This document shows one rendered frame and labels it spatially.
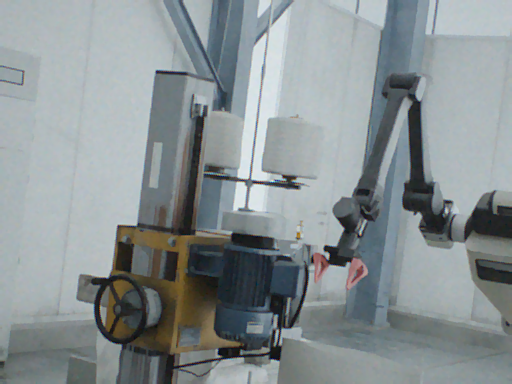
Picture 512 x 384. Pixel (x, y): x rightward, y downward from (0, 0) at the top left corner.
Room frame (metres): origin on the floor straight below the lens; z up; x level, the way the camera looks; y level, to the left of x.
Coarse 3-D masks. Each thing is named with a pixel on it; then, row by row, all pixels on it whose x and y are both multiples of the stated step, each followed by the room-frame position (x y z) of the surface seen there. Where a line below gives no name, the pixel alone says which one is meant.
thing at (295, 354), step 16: (288, 352) 2.78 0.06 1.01; (304, 352) 2.72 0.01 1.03; (320, 352) 2.65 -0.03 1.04; (336, 352) 2.76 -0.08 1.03; (352, 352) 2.74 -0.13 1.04; (288, 368) 2.77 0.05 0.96; (304, 368) 2.71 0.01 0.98; (320, 368) 2.65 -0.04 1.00; (336, 368) 2.61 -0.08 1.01; (352, 368) 2.59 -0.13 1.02; (368, 368) 2.58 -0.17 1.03; (384, 368) 2.57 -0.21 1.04; (400, 368) 2.57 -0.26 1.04; (416, 368) 2.56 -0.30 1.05
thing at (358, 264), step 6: (342, 252) 2.44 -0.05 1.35; (348, 252) 2.43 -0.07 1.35; (354, 252) 2.43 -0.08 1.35; (342, 258) 2.45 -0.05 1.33; (348, 258) 2.43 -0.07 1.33; (354, 258) 2.42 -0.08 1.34; (360, 258) 2.41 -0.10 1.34; (354, 264) 2.41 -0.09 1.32; (360, 264) 2.42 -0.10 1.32; (354, 270) 2.41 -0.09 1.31; (360, 270) 2.44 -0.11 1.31; (366, 270) 2.44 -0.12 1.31; (348, 276) 2.41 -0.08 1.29; (360, 276) 2.44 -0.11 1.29; (348, 282) 2.41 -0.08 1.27; (354, 282) 2.43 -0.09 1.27; (348, 288) 2.41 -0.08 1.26
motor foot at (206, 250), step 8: (192, 248) 2.45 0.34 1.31; (200, 248) 2.48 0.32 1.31; (208, 248) 2.50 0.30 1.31; (216, 248) 2.53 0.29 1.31; (192, 256) 2.45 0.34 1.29; (200, 256) 2.48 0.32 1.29; (208, 256) 2.47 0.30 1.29; (216, 256) 2.45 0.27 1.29; (192, 264) 2.45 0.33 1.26; (200, 264) 2.48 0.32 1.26; (208, 264) 2.46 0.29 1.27; (216, 264) 2.45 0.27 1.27; (192, 272) 2.46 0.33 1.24; (200, 272) 2.45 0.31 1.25; (208, 272) 2.46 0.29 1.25; (216, 272) 2.45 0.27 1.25
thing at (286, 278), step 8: (272, 264) 2.42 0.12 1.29; (280, 264) 2.41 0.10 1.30; (288, 264) 2.41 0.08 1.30; (296, 264) 2.42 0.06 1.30; (304, 264) 2.48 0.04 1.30; (272, 272) 2.41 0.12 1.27; (280, 272) 2.41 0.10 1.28; (288, 272) 2.40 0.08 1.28; (296, 272) 2.40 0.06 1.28; (272, 280) 2.41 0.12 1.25; (280, 280) 2.40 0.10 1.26; (288, 280) 2.40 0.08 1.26; (296, 280) 2.40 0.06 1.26; (272, 288) 2.41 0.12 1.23; (280, 288) 2.40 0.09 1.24; (288, 288) 2.40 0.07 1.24; (296, 288) 2.40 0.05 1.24; (280, 296) 2.44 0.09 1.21; (288, 296) 2.41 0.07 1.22; (296, 296) 2.40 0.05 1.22; (280, 304) 2.45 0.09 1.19
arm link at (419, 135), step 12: (396, 72) 2.66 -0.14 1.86; (420, 72) 2.65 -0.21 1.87; (396, 84) 2.65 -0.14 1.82; (408, 84) 2.63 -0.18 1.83; (420, 108) 2.72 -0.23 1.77; (408, 120) 2.75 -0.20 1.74; (420, 120) 2.73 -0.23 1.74; (420, 132) 2.74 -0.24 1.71; (420, 144) 2.76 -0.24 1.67; (420, 156) 2.77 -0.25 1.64; (420, 168) 2.78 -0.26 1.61; (408, 180) 2.84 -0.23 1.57; (420, 180) 2.79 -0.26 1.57; (432, 180) 2.82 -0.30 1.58; (408, 192) 2.83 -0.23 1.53; (432, 192) 2.80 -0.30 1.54; (408, 204) 2.83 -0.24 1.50; (432, 204) 2.79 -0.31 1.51
